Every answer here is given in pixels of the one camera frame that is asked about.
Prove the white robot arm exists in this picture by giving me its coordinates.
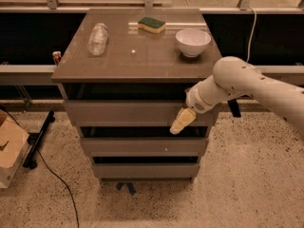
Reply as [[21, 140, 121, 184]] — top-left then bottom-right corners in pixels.
[[170, 57, 304, 135]]

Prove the grey middle drawer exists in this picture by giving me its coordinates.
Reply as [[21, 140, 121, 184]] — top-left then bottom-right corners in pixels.
[[81, 138, 208, 157]]

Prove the grey bottom drawer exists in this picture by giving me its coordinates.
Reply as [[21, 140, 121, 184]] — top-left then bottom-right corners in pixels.
[[92, 164, 200, 179]]

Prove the white cable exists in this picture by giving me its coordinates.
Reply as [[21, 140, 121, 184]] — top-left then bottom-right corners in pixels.
[[245, 7, 257, 64]]

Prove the red soda can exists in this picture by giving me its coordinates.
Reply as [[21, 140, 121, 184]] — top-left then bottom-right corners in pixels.
[[52, 51, 62, 66]]

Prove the black bracket right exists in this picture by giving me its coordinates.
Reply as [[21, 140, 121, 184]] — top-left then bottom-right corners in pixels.
[[228, 99, 241, 118]]

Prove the grey top drawer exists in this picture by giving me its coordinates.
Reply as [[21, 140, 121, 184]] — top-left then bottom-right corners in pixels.
[[63, 100, 220, 127]]

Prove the crumpled clear plastic bottle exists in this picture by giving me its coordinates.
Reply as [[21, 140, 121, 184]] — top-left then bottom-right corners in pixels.
[[87, 23, 108, 56]]

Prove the grey drawer cabinet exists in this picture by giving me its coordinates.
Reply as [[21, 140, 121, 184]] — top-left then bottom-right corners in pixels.
[[51, 9, 221, 182]]

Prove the cardboard box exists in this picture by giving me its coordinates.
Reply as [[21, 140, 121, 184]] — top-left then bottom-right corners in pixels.
[[0, 110, 29, 189]]

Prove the yellow green sponge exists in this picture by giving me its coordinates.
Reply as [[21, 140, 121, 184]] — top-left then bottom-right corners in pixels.
[[138, 17, 166, 34]]

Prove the black metal stand leg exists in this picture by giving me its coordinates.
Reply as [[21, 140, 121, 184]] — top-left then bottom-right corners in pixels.
[[23, 111, 55, 169]]

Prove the grey drawer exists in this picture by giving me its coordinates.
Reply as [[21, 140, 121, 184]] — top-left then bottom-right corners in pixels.
[[63, 100, 220, 127], [81, 138, 208, 157], [92, 164, 200, 179]]

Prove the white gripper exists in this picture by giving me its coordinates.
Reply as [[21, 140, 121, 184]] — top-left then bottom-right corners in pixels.
[[170, 85, 211, 135]]

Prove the white ceramic bowl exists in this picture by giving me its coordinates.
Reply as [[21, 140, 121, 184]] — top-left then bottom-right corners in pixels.
[[176, 28, 211, 58]]

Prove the black floor cable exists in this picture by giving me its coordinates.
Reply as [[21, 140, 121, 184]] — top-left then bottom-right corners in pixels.
[[0, 105, 81, 228]]

